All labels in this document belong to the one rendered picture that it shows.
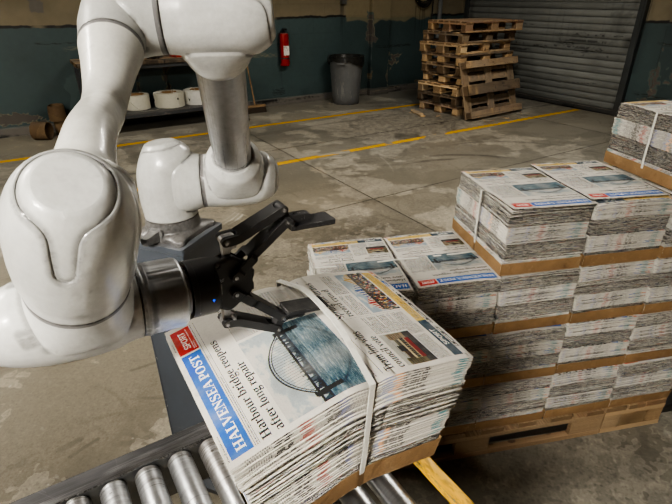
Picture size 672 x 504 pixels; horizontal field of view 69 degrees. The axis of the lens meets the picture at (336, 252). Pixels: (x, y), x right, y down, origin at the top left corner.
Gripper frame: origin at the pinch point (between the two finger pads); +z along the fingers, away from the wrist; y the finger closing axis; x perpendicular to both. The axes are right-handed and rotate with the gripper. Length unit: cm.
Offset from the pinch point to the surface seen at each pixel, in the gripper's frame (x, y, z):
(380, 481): 7.9, 47.6, 12.9
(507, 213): -32, 18, 87
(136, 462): -22, 51, -26
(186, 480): -12, 51, -19
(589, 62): -419, 14, 734
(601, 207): -20, 15, 115
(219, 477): -10, 50, -13
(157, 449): -23, 51, -22
